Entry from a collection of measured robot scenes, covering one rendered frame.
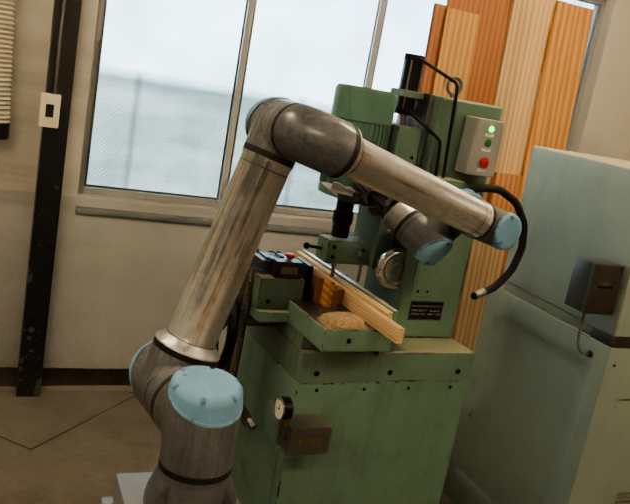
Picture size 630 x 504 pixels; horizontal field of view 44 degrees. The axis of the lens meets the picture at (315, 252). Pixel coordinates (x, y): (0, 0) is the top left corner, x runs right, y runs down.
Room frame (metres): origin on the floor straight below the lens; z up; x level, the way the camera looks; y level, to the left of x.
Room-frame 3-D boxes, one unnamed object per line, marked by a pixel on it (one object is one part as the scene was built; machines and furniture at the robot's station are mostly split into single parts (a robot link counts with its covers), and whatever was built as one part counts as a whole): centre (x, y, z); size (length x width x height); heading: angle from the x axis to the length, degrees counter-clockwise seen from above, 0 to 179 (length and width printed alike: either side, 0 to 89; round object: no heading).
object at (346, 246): (2.25, -0.08, 1.03); 0.14 x 0.07 x 0.09; 118
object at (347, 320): (1.97, -0.10, 0.91); 0.12 x 0.09 x 0.03; 118
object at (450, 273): (2.38, -0.32, 1.16); 0.22 x 0.22 x 0.72; 28
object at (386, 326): (2.13, -0.12, 0.92); 0.55 x 0.02 x 0.04; 28
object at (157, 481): (1.46, 0.16, 0.67); 0.19 x 0.19 x 0.10
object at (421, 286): (2.19, -0.30, 1.02); 0.09 x 0.07 x 0.12; 28
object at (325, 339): (2.18, 0.03, 0.87); 0.61 x 0.30 x 0.06; 28
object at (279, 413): (1.92, 0.00, 0.65); 0.06 x 0.04 x 0.08; 28
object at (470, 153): (2.27, -0.41, 1.40); 0.10 x 0.06 x 0.16; 118
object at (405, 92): (2.31, -0.19, 1.54); 0.08 x 0.08 x 0.17; 28
